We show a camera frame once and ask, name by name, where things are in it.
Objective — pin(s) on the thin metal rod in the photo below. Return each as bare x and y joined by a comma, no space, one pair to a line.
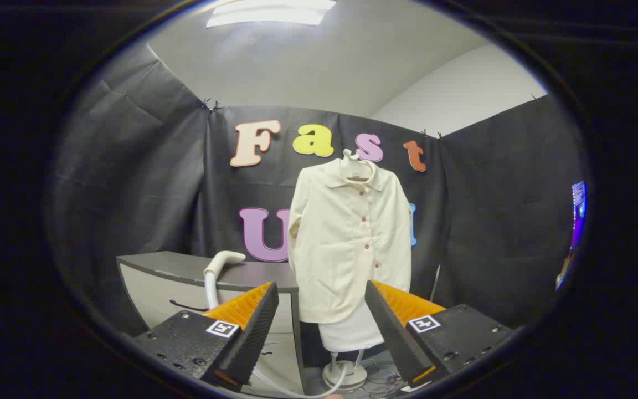
435,282

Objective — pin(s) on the white ironing board cover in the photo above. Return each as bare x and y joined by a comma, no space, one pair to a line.
352,332

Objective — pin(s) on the lit display screen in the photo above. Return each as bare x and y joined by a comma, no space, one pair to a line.
578,210

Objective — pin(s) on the cream button shirt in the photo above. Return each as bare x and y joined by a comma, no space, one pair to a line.
341,249

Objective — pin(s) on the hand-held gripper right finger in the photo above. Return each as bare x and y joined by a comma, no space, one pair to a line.
394,332

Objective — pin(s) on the white garment steamer head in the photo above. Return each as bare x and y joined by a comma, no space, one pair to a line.
225,259

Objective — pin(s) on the white steamer base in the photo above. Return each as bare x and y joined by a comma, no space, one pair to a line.
346,379

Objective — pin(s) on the ceiling light panel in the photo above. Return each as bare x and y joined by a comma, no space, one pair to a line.
269,14

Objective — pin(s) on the grey cabinet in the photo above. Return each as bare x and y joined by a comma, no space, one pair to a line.
153,288

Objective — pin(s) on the white clothes hanger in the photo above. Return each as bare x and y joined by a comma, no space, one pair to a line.
350,157

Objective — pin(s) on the black backdrop cloth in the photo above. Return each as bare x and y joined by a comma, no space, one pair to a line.
158,166

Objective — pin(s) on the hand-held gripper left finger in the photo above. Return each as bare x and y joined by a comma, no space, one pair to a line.
252,332

